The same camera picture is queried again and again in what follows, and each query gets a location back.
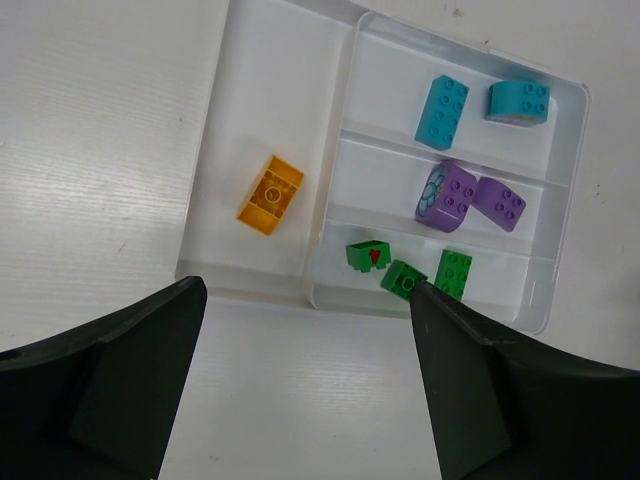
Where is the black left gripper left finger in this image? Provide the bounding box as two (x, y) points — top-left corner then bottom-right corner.
(1, 276), (207, 479)

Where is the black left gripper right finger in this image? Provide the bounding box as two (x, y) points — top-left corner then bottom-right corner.
(410, 282), (639, 479)

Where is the green lego plate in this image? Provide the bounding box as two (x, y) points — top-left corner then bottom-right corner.
(434, 249), (473, 301)

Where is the green lego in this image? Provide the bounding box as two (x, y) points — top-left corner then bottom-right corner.
(381, 260), (428, 302)

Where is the small green lego brick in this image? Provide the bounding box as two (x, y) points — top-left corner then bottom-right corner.
(345, 240), (392, 273)

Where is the purple rounded lego brick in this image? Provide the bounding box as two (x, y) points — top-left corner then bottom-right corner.
(415, 160), (478, 233)

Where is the yellow lego brick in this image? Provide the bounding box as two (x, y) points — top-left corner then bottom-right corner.
(236, 155), (304, 236)

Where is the teal round lego brick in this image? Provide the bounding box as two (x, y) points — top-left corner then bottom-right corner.
(485, 80), (551, 127)

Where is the white plastic divided tray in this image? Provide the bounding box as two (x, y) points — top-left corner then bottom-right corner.
(176, 1), (591, 333)

